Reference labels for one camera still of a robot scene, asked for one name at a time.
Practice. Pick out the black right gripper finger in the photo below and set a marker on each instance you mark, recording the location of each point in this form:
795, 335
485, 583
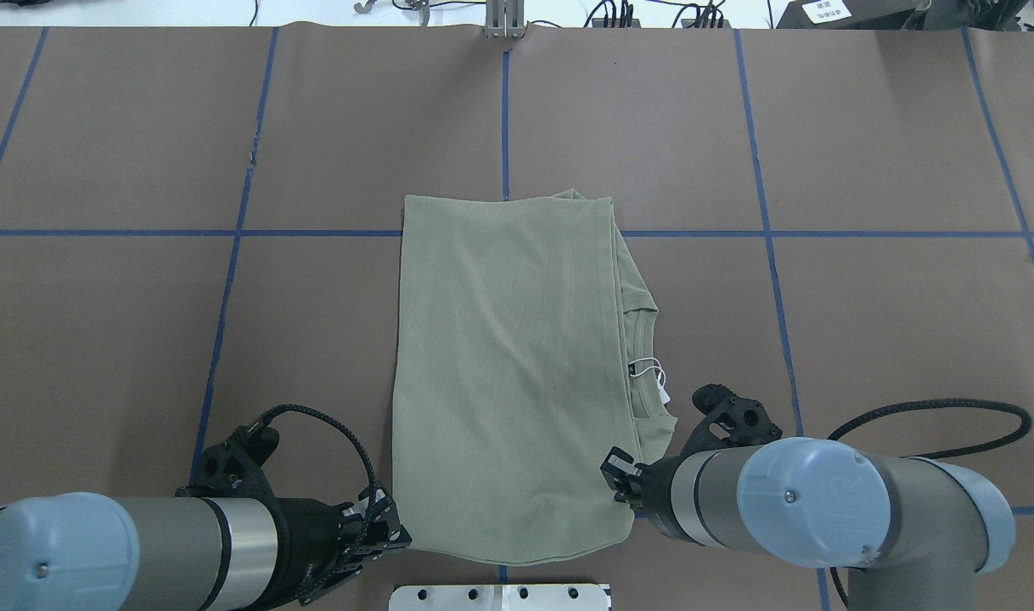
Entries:
627, 494
619, 469

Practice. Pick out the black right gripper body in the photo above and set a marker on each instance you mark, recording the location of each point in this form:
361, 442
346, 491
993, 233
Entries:
655, 490

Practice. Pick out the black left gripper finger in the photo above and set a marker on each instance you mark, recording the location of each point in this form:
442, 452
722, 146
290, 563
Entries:
377, 511
377, 542

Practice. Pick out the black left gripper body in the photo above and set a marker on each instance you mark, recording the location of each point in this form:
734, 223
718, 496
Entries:
305, 540

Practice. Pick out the olive green long-sleeve shirt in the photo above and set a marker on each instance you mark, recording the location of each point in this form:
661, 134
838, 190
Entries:
516, 323

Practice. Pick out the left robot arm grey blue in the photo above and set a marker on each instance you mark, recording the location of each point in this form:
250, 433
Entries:
86, 551

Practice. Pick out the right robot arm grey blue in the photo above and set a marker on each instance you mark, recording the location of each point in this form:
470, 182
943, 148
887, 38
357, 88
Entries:
911, 532

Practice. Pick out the white paper hang tag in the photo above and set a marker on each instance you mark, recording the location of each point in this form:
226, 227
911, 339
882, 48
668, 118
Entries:
643, 367

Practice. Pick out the brown table cover mat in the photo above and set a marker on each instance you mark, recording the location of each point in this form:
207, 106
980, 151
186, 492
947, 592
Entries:
199, 223

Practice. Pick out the black box with white label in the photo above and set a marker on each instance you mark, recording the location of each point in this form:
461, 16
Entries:
850, 15

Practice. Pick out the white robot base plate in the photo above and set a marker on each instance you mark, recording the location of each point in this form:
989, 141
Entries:
564, 596

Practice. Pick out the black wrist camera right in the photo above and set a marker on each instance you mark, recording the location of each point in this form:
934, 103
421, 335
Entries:
728, 421

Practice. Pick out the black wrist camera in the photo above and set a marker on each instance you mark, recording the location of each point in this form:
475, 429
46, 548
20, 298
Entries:
233, 468
728, 421

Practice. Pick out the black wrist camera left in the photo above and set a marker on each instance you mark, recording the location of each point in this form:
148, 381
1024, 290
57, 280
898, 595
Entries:
233, 468

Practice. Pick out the grey aluminium frame post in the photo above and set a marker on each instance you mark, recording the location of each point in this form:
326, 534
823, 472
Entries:
505, 19

